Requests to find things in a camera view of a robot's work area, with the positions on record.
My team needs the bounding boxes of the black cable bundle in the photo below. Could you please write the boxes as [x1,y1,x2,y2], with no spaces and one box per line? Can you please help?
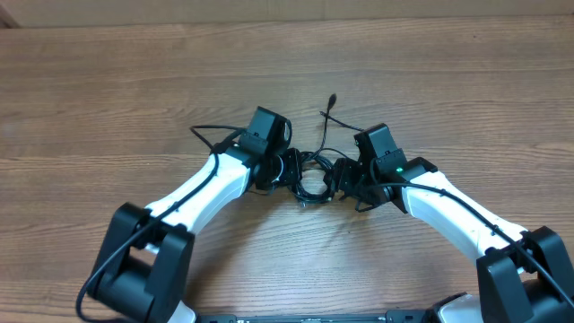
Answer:
[286,92,365,208]

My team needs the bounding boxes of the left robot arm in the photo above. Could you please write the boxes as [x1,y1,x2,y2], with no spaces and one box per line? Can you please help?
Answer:
[75,107,292,323]

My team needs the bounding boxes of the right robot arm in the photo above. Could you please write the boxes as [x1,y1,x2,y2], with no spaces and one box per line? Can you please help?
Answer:
[324,124,573,323]

